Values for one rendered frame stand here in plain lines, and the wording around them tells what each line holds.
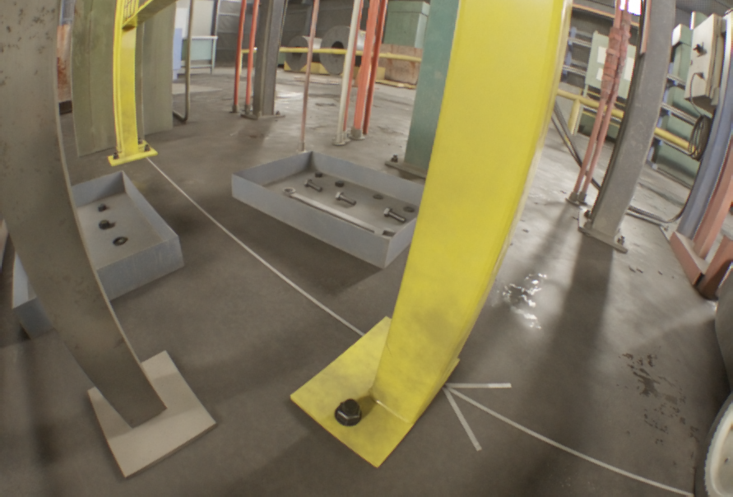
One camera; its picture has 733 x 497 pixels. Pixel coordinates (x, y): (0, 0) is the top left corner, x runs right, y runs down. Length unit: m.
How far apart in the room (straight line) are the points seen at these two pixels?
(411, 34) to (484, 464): 10.13
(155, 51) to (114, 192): 0.70
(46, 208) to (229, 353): 0.23
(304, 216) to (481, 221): 0.38
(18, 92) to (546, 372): 0.49
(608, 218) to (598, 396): 0.59
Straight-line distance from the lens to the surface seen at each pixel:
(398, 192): 0.68
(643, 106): 0.91
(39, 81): 0.17
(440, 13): 0.91
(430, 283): 0.18
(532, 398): 0.37
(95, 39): 1.18
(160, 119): 1.34
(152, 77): 1.31
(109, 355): 0.24
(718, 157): 1.38
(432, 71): 0.88
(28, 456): 0.38
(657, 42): 0.95
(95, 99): 1.18
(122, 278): 0.43
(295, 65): 10.63
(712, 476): 0.48
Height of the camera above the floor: 0.26
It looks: 28 degrees down
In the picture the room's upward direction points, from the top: 9 degrees clockwise
